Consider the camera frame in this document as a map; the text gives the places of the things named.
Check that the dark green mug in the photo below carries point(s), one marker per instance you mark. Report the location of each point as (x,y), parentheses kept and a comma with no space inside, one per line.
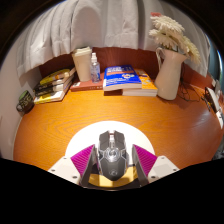
(25,102)

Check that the white pink flower bouquet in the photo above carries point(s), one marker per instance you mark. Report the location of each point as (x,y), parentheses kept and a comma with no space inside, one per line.
(170,33)

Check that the clear spray bottle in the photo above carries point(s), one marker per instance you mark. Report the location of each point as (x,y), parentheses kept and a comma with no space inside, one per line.
(95,71)

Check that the black grey computer mouse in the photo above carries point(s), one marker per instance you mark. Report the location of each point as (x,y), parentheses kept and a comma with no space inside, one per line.
(113,163)

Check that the white ceramic jug vase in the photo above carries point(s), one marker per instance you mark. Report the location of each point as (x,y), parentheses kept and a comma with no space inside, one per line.
(168,80)

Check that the dark window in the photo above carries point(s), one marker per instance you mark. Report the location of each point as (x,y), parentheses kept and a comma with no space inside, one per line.
(216,63)

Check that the white oval printed mouse pad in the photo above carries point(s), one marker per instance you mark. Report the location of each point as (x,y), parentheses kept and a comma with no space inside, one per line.
(86,133)

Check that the white curtain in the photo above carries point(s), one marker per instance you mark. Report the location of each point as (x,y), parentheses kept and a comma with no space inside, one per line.
(100,23)

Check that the white paper sheet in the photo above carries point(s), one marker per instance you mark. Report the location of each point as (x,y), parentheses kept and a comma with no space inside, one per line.
(220,120)

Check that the red-brown book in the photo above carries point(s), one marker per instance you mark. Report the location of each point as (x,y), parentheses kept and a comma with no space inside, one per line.
(85,86)

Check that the yellow black book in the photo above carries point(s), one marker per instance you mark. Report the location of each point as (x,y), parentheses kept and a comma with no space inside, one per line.
(56,76)

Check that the orange yellow cover book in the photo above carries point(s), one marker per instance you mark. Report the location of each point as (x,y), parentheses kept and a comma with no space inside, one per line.
(148,85)

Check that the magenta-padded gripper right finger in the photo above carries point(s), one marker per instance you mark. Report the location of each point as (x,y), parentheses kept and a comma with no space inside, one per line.
(159,168)

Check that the white laptop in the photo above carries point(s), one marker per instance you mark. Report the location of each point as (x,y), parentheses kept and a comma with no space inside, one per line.
(213,100)

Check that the white cylindrical container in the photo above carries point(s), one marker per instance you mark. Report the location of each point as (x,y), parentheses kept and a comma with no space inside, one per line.
(81,65)

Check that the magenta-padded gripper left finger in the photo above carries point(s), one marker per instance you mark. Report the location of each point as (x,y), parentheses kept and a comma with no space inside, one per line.
(68,168)

